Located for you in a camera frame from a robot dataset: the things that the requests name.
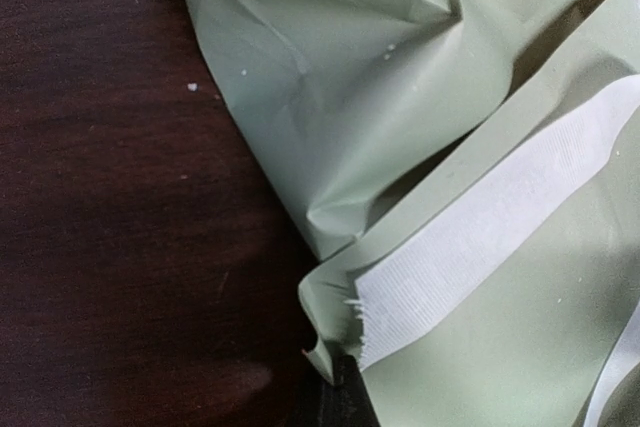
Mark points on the green and pink wrapping paper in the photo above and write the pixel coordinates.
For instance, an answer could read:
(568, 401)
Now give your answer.
(370, 117)

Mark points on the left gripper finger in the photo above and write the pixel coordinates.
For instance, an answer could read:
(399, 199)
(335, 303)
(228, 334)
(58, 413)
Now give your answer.
(345, 403)

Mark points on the white printed ribbon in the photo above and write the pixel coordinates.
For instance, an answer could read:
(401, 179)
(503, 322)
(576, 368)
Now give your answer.
(518, 304)

